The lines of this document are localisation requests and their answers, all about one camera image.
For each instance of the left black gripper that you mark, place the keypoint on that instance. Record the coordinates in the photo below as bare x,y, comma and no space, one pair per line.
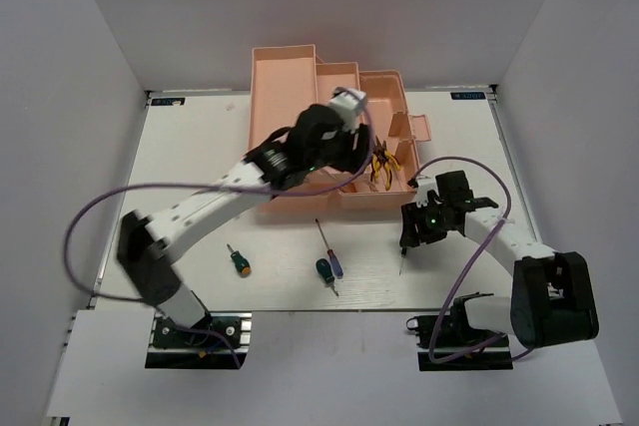
352,158

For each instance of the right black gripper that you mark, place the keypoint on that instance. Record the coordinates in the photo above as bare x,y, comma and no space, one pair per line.
412,214

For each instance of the black green precision screwdriver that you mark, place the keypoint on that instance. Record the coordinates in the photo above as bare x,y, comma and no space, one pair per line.
403,252

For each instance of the yellow long nose pliers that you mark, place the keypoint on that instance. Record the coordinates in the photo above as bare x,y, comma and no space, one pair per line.
383,161

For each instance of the pink plastic toolbox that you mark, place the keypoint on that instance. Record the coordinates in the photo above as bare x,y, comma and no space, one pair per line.
287,80

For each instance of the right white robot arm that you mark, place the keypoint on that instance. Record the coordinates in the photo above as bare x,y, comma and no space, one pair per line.
551,300

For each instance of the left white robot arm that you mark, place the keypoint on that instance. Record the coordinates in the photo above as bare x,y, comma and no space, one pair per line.
149,246

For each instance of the stubby green grey screwdriver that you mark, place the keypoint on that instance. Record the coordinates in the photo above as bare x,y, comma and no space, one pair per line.
323,269

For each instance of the stubby green orange screwdriver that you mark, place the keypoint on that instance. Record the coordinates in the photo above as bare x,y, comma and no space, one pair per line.
241,264

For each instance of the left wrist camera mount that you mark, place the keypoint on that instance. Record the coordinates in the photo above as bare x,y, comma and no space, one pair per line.
349,104

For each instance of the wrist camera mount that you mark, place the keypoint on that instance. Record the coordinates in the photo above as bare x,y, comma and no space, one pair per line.
349,104
425,190

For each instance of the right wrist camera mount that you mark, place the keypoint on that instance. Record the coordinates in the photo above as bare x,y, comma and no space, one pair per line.
425,190

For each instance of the blue red handled screwdriver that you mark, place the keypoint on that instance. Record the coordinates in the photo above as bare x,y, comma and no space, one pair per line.
333,260

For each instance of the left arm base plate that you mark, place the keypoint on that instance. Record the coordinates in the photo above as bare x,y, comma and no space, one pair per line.
224,348

